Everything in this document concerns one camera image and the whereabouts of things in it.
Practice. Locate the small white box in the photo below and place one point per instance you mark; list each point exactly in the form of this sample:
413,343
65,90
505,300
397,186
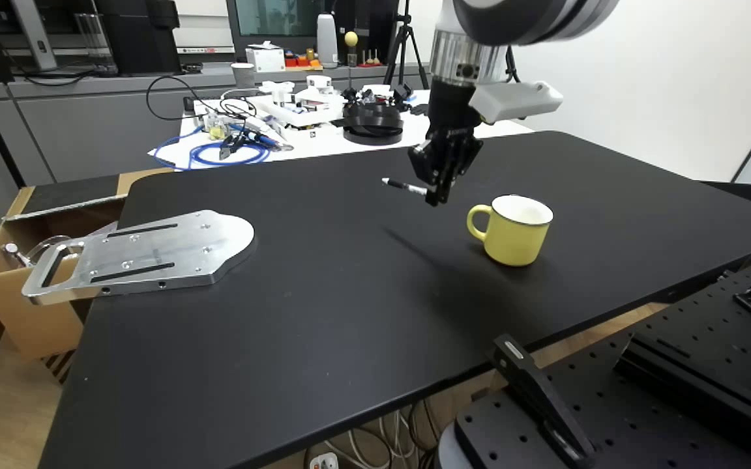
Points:
264,57

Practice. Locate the small yellow ball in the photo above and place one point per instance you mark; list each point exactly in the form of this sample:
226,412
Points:
350,40

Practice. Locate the white cylinder bottle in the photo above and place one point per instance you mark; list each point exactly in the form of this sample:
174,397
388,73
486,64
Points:
327,40

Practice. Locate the black optical breadboard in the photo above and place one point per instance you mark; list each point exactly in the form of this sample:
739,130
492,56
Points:
644,426

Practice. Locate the silver metal mounting plate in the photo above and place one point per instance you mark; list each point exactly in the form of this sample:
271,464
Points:
156,251

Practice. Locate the black lever clamp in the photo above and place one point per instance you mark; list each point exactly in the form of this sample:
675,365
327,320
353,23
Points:
539,395

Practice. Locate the black round device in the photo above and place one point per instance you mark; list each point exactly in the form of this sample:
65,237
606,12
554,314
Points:
373,118

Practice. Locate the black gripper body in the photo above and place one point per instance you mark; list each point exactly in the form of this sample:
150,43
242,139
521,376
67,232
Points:
455,108

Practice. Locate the black computer tower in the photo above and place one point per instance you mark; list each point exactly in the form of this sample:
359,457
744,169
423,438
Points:
137,34

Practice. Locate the yellow enamel mug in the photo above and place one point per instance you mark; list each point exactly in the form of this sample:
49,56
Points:
519,241

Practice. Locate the black flat sheet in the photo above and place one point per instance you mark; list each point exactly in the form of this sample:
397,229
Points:
70,194

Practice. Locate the brown cardboard box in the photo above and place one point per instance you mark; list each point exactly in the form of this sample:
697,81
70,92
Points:
19,323

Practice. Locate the dark computer monitor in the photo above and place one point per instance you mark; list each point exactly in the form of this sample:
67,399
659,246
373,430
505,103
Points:
273,21

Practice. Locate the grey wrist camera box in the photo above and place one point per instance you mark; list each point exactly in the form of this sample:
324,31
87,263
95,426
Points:
513,100

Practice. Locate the black pen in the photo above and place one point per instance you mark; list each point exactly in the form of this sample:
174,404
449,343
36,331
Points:
402,186

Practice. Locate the black rail block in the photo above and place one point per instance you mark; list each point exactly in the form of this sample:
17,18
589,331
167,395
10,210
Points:
722,356

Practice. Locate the grey cabinet counter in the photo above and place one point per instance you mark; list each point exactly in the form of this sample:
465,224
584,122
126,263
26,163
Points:
70,130

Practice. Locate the white electronics pile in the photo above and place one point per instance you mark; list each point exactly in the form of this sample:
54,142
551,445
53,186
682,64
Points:
301,103

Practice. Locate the white work table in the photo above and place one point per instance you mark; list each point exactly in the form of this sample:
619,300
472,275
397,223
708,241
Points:
324,139

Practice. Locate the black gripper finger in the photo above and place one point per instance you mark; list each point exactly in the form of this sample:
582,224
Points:
449,173
423,163

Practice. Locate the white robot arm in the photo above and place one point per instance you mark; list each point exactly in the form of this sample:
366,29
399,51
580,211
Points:
521,17

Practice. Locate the black camera tripod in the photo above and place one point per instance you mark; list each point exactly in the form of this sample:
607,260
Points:
405,43

